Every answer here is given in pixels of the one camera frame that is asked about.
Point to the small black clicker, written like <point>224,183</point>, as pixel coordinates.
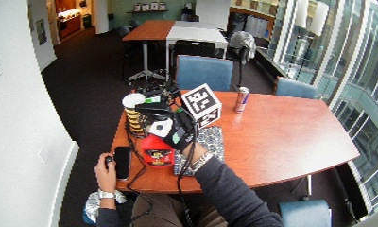
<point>108,160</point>

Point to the red snack pouch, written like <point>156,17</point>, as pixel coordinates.
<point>156,153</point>

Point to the black smartphone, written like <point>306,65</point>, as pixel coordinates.
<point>123,162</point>

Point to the silver wristwatch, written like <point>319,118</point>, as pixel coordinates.
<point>105,195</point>

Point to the white marker cube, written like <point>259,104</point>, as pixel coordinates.
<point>201,101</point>

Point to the white patterned bag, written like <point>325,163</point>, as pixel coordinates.
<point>92,206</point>

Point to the blue upholstered chair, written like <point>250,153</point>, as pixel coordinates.
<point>303,214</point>
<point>204,72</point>
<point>295,88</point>

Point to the patterned blue white mat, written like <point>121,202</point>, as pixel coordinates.
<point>209,142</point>

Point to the red silver drink can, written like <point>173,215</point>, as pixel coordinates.
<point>241,100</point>

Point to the black chair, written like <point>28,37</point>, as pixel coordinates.
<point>193,48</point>

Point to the person's legs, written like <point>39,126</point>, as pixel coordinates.
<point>168,211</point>

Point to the brown wooden table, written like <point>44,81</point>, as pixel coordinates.
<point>149,31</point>

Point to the white table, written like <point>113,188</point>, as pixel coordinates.
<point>196,33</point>

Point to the grey jacket on stand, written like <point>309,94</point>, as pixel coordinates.
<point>242,44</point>

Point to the white wall outlet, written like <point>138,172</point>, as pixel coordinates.
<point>43,155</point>

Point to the wall shelf with frames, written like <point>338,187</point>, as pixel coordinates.
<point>149,8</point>

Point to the framed wall picture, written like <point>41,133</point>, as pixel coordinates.
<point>40,31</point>

